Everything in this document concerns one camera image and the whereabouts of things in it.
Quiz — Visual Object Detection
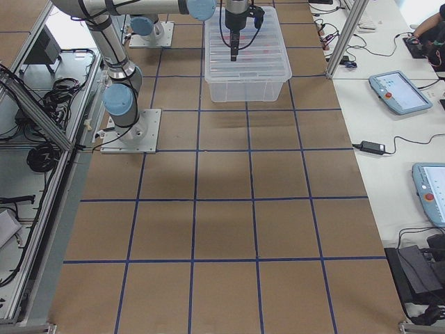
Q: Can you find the black laptop stand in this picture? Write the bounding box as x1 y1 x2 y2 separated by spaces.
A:
385 245 444 306

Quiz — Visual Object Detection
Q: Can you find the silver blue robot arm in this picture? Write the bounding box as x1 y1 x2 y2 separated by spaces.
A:
52 1 216 143
130 15 164 47

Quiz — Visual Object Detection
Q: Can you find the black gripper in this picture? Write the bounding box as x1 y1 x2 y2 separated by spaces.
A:
225 0 250 62

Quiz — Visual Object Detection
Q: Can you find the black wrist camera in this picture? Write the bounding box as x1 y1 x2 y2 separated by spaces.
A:
250 5 265 30

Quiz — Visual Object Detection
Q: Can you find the clear plastic storage box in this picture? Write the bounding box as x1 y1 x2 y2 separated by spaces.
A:
204 6 292 102

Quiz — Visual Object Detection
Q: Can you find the black power adapter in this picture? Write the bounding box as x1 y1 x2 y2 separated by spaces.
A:
359 141 386 155

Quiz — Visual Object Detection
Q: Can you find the teach pendant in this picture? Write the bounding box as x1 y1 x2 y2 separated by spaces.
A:
412 163 444 228
369 70 432 116

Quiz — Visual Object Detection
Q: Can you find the aluminium frame post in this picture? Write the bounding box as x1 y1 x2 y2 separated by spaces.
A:
325 0 368 79

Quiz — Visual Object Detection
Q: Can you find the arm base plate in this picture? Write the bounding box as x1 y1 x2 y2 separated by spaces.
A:
129 17 174 49
100 109 161 154

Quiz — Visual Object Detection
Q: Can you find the lower teach pendant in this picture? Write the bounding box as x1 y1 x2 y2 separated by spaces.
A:
412 163 444 228

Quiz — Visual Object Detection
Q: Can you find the upper teach pendant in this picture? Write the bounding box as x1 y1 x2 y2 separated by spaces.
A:
369 70 432 116

